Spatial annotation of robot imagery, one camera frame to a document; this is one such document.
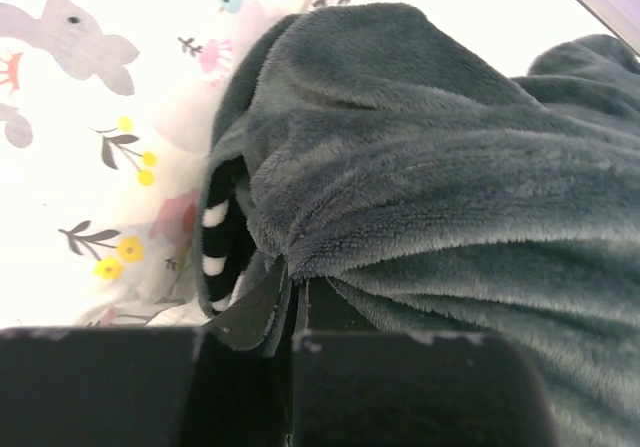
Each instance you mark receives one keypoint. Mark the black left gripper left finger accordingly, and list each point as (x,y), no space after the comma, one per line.
(212,385)

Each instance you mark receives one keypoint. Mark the zebra pillowcase with grey lining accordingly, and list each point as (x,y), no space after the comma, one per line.
(365,146)

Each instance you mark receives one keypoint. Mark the floral animal print pillow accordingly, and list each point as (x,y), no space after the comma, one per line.
(106,118)

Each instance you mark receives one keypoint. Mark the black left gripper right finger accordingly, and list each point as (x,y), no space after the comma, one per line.
(357,386)

